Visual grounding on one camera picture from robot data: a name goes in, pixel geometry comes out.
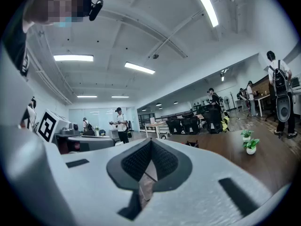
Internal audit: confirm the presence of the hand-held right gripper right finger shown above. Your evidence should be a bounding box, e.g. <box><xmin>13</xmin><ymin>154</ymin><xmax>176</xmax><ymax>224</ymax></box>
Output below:
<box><xmin>141</xmin><ymin>137</ymin><xmax>291</xmax><ymax>226</ymax></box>

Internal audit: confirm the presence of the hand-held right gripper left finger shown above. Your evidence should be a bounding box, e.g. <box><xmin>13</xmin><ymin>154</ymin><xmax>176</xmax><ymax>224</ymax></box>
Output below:
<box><xmin>61</xmin><ymin>137</ymin><xmax>152</xmax><ymax>226</ymax></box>

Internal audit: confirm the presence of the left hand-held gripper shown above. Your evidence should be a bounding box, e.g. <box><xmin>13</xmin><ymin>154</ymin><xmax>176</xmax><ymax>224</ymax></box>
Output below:
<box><xmin>36</xmin><ymin>109</ymin><xmax>116</xmax><ymax>154</ymax></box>

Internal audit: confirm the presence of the black metal railing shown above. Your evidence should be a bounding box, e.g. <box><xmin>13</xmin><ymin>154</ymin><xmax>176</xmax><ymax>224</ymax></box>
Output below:
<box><xmin>138</xmin><ymin>112</ymin><xmax>156</xmax><ymax>129</ymax></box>

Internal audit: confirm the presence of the wooden desk with white legs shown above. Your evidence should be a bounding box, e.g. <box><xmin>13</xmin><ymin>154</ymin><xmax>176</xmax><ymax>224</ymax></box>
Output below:
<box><xmin>144</xmin><ymin>121</ymin><xmax>170</xmax><ymax>139</ymax></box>

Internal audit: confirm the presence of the small potted plant white pot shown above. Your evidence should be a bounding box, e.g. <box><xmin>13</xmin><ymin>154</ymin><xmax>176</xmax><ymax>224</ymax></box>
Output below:
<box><xmin>240</xmin><ymin>129</ymin><xmax>255</xmax><ymax>143</ymax></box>
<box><xmin>242</xmin><ymin>138</ymin><xmax>261</xmax><ymax>155</ymax></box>

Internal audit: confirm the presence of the black office chair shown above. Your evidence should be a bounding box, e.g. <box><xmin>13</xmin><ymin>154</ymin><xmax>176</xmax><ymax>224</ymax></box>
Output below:
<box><xmin>166</xmin><ymin>116</ymin><xmax>184</xmax><ymax>135</ymax></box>
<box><xmin>182</xmin><ymin>113</ymin><xmax>202</xmax><ymax>135</ymax></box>
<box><xmin>202</xmin><ymin>107</ymin><xmax>223</xmax><ymax>134</ymax></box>

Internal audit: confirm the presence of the yellow bag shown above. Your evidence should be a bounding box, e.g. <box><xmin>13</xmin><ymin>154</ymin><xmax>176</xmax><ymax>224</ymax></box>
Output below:
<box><xmin>221</xmin><ymin>115</ymin><xmax>230</xmax><ymax>132</ymax></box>

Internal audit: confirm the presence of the standing fan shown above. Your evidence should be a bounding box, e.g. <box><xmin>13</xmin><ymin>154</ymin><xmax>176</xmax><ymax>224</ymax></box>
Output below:
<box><xmin>222</xmin><ymin>95</ymin><xmax>232</xmax><ymax>110</ymax></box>

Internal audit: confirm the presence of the grey oval seat shell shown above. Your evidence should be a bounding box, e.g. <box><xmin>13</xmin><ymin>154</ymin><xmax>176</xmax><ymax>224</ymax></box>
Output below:
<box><xmin>276</xmin><ymin>95</ymin><xmax>292</xmax><ymax>123</ymax></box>

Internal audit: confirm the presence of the light blue face mask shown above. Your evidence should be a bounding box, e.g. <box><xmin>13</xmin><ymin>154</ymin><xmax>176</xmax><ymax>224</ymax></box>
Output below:
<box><xmin>55</xmin><ymin>16</ymin><xmax>72</xmax><ymax>28</ymax></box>

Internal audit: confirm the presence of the person's black t-shirt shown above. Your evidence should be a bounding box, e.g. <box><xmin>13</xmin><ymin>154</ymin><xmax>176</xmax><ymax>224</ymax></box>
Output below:
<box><xmin>1</xmin><ymin>0</ymin><xmax>31</xmax><ymax>79</ymax></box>

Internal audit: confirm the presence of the person's head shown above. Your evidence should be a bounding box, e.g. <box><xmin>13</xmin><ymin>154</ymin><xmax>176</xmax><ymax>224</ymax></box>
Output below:
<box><xmin>23</xmin><ymin>0</ymin><xmax>92</xmax><ymax>28</ymax></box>

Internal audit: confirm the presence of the black head-worn camera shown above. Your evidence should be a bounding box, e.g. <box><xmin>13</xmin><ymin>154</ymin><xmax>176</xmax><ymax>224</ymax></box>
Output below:
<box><xmin>88</xmin><ymin>0</ymin><xmax>104</xmax><ymax>21</ymax></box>

